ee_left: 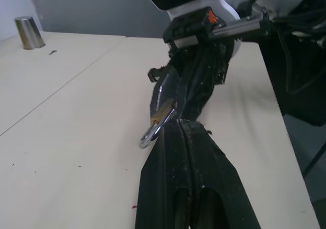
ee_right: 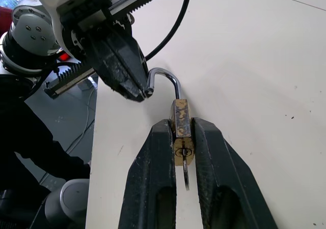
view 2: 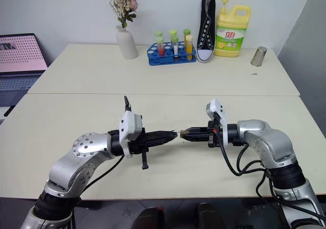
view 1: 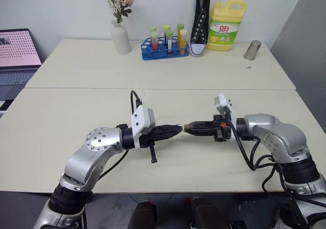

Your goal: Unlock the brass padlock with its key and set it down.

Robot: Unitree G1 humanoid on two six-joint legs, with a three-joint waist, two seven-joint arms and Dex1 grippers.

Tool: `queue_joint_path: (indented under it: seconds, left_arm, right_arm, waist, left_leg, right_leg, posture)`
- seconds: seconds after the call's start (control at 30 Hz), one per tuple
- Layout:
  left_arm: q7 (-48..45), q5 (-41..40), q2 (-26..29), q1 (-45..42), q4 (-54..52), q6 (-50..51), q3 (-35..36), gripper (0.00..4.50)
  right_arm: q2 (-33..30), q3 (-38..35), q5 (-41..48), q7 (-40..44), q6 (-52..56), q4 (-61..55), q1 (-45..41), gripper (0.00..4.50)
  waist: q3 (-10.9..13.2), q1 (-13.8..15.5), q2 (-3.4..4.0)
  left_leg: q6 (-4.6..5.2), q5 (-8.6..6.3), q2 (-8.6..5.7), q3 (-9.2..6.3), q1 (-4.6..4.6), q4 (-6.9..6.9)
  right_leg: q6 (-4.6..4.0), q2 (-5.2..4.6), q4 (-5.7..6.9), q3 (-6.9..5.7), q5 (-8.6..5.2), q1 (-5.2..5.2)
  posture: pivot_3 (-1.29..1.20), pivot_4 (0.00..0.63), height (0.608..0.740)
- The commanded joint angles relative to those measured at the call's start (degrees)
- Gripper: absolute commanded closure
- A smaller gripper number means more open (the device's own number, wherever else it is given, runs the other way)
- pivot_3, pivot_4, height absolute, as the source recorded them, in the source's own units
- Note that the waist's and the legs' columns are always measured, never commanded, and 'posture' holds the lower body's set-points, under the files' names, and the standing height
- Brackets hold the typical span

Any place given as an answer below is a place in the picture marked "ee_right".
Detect grey robot body joint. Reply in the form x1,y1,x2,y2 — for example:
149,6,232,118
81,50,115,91
44,179,90,229

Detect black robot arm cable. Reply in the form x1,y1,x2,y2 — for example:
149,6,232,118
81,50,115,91
144,0,194,61

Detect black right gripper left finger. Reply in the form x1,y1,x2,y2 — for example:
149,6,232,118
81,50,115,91
118,118,178,229

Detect silver padlock key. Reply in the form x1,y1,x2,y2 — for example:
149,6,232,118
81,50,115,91
181,141,192,191

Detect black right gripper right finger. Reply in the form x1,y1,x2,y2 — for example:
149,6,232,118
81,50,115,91
191,117,280,229

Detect brass padlock with steel shackle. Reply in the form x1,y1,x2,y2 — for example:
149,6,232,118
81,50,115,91
143,67,196,167

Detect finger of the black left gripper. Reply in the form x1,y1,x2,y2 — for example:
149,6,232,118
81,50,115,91
88,34,144,103
105,22,155,97

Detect thin white floor cable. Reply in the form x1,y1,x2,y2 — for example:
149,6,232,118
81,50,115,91
65,85,98,154

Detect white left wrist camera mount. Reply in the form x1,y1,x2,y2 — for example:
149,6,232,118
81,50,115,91
32,0,120,64

